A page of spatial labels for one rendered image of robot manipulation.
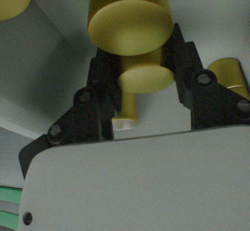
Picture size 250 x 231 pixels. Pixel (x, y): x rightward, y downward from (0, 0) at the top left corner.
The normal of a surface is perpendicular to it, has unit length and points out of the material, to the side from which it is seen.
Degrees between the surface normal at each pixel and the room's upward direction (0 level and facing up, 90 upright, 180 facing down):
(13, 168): 90
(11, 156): 90
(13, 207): 90
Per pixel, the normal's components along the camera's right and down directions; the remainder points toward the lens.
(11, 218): -0.26, -0.34
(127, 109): 0.39, -0.36
